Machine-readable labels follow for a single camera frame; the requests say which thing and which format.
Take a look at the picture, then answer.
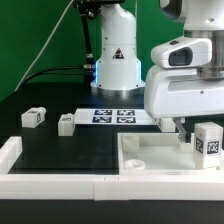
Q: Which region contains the white U-shaped fence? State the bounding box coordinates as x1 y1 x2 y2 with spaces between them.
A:
0 137 224 200

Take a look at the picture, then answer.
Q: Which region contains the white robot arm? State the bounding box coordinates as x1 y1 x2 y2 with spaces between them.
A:
73 0 224 142

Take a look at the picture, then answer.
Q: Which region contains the white square tabletop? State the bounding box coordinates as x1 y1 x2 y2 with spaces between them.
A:
117 133 224 176

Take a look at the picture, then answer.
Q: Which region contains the white marker sheet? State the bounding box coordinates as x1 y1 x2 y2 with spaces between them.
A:
75 108 155 125

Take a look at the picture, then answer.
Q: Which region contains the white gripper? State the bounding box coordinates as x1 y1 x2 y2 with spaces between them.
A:
144 66 224 143

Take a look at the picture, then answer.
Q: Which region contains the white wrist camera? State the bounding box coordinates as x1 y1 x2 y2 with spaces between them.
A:
151 36 212 69

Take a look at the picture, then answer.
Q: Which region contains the black cable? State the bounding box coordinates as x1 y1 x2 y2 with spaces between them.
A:
23 13 97 86

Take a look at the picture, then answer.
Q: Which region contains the white cable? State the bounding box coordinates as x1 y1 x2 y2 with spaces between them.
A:
14 0 76 92

